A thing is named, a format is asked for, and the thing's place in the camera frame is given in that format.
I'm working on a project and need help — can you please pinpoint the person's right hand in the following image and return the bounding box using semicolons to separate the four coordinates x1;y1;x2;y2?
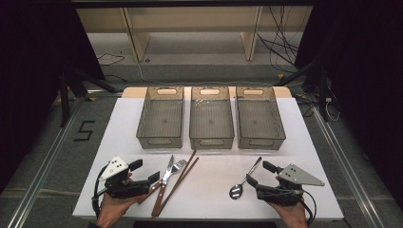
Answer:
265;175;309;228

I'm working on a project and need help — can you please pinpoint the black metal stand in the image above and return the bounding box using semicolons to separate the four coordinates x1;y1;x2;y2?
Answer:
274;60;331;123
58;67;119;127

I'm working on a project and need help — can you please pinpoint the knife with wooden handle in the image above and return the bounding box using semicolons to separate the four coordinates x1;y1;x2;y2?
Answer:
151;154;175;218

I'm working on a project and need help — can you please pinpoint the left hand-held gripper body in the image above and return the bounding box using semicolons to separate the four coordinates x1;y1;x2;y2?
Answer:
99;156;152;200

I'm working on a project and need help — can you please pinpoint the metal spoon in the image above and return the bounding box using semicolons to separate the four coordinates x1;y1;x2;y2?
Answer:
228;156;263;200

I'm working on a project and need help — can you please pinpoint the dark curtain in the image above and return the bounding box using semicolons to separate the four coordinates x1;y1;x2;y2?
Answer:
296;0;403;211
0;0;106;195

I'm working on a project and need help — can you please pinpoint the white table cover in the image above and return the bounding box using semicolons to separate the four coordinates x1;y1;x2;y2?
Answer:
72;97;345;220

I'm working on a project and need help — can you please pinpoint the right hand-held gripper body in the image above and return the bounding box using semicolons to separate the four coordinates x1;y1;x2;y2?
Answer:
255;163;326;207

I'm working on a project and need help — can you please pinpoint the fork with wooden handle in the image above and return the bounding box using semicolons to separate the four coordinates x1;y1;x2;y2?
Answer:
136;159;189;205

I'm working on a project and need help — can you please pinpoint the person's left hand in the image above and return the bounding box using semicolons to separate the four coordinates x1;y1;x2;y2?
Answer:
95;172;146;228

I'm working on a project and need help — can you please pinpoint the smoky clear plastic bin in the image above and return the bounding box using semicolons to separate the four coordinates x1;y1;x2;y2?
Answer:
188;85;236;150
136;85;185;150
235;85;287;151

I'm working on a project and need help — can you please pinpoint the thin black floor cable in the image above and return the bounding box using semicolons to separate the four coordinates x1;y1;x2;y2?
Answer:
96;51;126;67

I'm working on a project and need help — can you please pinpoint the bundle of black cables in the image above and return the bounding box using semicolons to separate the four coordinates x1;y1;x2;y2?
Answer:
257;6;300;74

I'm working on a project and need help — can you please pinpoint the aluminium floor rail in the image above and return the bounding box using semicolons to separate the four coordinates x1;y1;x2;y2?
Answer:
312;105;387;228
6;101;82;228

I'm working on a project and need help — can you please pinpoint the white plug with cable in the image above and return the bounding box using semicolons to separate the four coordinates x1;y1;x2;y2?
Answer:
325;96;340;123

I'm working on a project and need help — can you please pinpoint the pale wooden shelf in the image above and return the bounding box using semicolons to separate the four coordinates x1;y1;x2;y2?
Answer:
75;6;314;63

